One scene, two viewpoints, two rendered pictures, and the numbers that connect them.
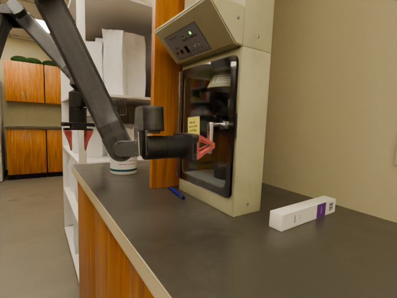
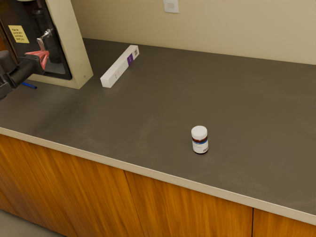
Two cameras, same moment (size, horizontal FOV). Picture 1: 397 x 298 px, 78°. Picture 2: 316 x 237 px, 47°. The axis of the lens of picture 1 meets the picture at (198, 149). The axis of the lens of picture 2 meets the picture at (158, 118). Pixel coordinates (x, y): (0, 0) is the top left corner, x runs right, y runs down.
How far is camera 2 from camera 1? 0.85 m
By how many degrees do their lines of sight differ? 39
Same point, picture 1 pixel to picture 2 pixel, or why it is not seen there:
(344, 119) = not seen: outside the picture
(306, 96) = not seen: outside the picture
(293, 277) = (121, 114)
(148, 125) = (7, 68)
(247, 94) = (56, 9)
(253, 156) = (76, 46)
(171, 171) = not seen: hidden behind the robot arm
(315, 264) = (130, 101)
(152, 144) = (15, 79)
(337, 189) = (138, 32)
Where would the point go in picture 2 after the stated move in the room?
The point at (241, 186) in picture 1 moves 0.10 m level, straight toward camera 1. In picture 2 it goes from (76, 68) to (81, 81)
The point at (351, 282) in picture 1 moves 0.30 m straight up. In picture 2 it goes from (144, 104) to (129, 33)
